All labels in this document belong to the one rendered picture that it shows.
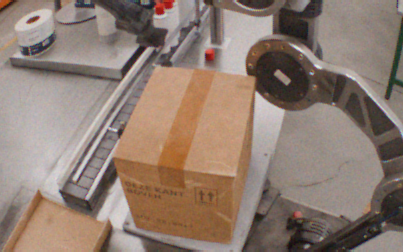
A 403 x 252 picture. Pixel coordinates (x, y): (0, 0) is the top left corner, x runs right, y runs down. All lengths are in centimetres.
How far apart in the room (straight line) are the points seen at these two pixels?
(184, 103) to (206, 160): 17
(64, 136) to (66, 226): 37
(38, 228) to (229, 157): 60
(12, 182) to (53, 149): 20
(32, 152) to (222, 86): 69
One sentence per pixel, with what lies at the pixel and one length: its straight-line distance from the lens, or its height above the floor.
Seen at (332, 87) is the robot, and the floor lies 116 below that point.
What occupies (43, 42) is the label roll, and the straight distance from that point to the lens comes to 172.
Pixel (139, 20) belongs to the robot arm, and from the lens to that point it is 121.
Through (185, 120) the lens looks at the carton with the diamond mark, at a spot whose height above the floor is 112.
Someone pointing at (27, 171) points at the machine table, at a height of 83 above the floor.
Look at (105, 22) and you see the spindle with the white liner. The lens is 159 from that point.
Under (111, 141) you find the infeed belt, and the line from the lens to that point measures 119.
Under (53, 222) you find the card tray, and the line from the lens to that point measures 111.
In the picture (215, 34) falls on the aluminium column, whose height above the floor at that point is 88.
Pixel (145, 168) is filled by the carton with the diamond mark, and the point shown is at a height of 110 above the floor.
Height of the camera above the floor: 170
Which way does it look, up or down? 44 degrees down
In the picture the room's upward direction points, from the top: 3 degrees counter-clockwise
